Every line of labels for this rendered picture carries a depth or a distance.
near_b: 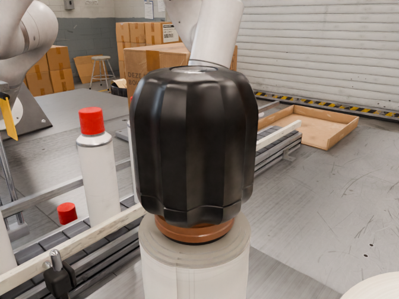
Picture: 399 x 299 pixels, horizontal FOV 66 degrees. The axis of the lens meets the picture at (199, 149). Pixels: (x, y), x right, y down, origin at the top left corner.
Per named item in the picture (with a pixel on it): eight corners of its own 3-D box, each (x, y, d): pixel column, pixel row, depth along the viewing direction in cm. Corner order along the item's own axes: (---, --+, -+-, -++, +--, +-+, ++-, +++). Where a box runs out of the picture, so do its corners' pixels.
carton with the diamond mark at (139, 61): (187, 146, 93) (186, 53, 82) (130, 131, 105) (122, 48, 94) (234, 120, 116) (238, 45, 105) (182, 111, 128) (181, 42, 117)
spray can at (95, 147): (101, 239, 49) (82, 117, 41) (85, 226, 52) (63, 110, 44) (128, 225, 53) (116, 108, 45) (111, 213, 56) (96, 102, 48)
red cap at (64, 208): (81, 218, 63) (78, 204, 62) (66, 226, 60) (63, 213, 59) (70, 213, 65) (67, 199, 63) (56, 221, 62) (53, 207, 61)
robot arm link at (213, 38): (183, 61, 66) (196, 58, 57) (196, -3, 64) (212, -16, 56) (218, 71, 69) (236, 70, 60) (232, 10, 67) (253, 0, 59)
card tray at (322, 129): (326, 150, 95) (329, 138, 93) (254, 131, 111) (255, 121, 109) (357, 126, 116) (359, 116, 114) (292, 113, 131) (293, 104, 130)
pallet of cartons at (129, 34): (162, 115, 413) (157, 22, 368) (119, 105, 458) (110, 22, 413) (212, 97, 503) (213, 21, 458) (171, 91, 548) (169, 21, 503)
